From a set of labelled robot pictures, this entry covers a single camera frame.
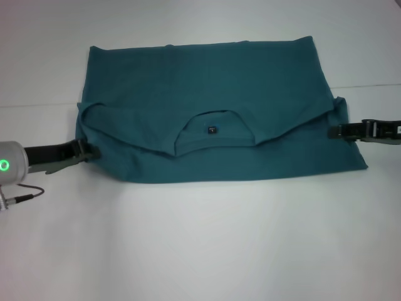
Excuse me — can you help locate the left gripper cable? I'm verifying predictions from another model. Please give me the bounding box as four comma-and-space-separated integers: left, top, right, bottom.
9, 183, 45, 203

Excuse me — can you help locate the teal t-shirt with FREE print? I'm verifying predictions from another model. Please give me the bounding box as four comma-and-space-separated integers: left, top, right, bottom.
76, 36, 368, 186

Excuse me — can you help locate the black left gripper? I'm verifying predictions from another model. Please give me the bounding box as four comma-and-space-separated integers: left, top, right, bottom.
23, 138, 102, 176

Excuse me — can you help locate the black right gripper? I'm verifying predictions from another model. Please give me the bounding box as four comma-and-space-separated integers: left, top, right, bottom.
326, 118, 401, 147

